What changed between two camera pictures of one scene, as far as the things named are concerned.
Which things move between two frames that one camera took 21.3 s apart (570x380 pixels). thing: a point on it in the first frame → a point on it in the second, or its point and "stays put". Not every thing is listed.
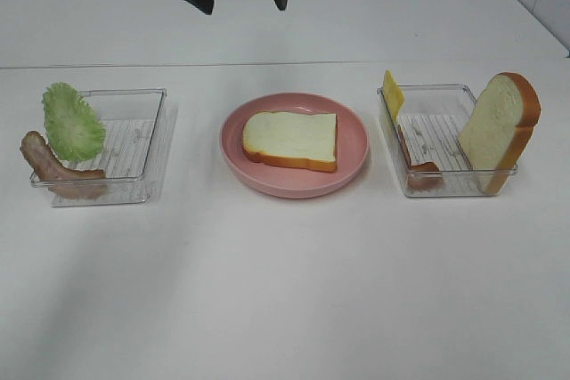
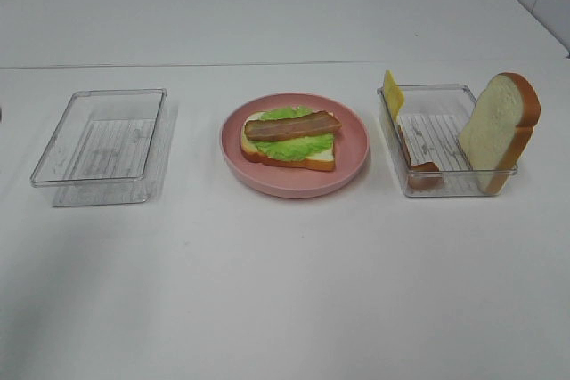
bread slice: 498,129 stays put
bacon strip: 421,176 stays put
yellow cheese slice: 393,94 stays put
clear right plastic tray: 425,141 stays put
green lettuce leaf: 73,127 → 297,148
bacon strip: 72,183 → 271,128
